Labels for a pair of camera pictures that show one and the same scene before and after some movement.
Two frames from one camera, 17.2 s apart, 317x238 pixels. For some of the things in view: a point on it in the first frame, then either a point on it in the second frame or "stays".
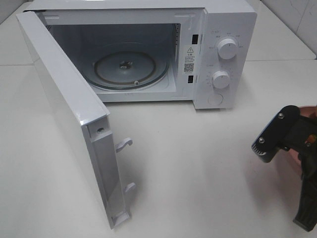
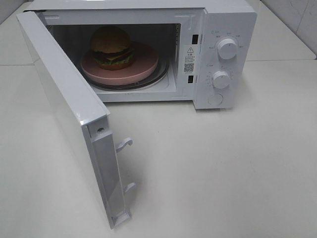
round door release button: x=215 y=99 stays
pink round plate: x=306 y=111 → x=145 y=60
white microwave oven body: x=204 y=52 stays
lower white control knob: x=221 y=79 stays
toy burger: x=312 y=139 → x=112 y=47
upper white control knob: x=227 y=48 stays
